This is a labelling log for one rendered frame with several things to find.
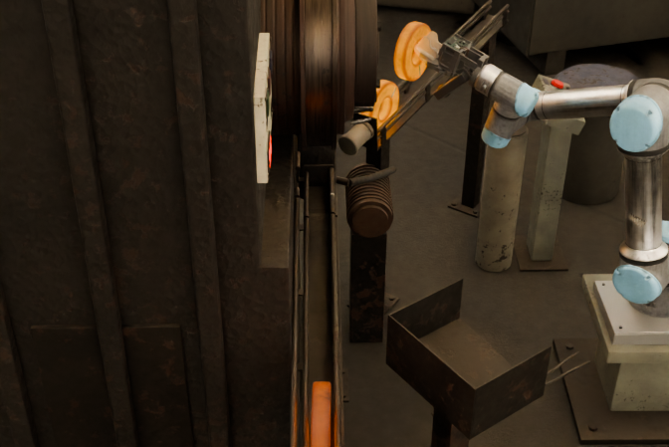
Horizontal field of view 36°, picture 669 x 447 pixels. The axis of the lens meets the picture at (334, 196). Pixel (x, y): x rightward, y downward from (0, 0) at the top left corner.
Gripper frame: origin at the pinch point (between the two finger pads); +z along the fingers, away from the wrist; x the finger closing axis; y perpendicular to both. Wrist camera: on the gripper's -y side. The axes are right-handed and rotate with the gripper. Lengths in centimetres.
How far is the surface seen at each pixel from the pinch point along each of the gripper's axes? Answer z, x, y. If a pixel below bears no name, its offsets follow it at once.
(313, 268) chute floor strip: -18, 63, -24
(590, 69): -25, -107, -44
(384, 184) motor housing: -8.1, 7.9, -39.7
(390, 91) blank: 3.1, -2.6, -18.7
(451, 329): -52, 60, -19
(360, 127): 2.6, 11.2, -24.1
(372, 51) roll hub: -11, 50, 28
